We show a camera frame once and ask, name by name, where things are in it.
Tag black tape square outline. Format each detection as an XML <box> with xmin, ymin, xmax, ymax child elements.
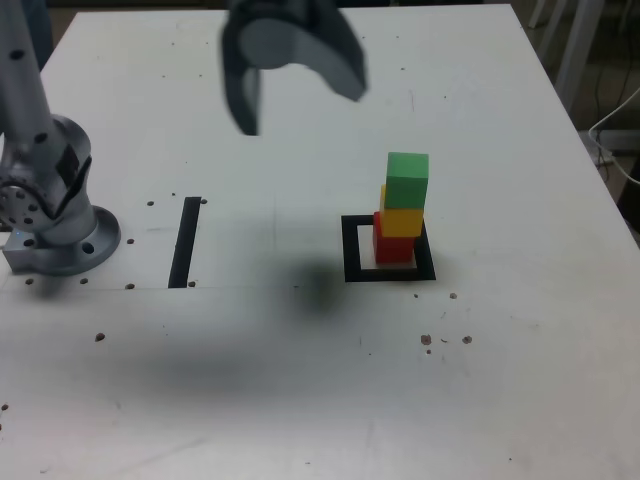
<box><xmin>340</xmin><ymin>213</ymin><xmax>437</xmax><ymax>282</ymax></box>

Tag person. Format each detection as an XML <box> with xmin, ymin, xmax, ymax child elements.
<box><xmin>33</xmin><ymin>0</ymin><xmax>53</xmax><ymax>71</ymax></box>

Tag black tape strip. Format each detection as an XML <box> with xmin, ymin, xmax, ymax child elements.
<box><xmin>167</xmin><ymin>196</ymin><xmax>203</xmax><ymax>290</ymax></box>

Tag red cube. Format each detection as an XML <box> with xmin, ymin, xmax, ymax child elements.
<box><xmin>372</xmin><ymin>210</ymin><xmax>417</xmax><ymax>266</ymax></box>

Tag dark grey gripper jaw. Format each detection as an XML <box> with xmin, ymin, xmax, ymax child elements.
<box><xmin>221</xmin><ymin>14</ymin><xmax>265</xmax><ymax>137</ymax></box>

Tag white furniture legs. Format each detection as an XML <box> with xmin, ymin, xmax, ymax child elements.
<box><xmin>527</xmin><ymin>0</ymin><xmax>619</xmax><ymax>94</ymax></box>

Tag white cable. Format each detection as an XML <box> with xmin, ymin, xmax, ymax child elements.
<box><xmin>587</xmin><ymin>87</ymin><xmax>640</xmax><ymax>187</ymax></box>

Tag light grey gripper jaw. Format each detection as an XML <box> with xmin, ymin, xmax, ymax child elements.
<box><xmin>237</xmin><ymin>0</ymin><xmax>370</xmax><ymax>103</ymax></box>

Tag yellow cube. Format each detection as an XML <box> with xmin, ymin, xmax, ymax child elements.
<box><xmin>378</xmin><ymin>183</ymin><xmax>426</xmax><ymax>239</ymax></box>

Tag green cube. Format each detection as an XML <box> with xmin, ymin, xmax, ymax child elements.
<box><xmin>384</xmin><ymin>152</ymin><xmax>431</xmax><ymax>211</ymax></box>

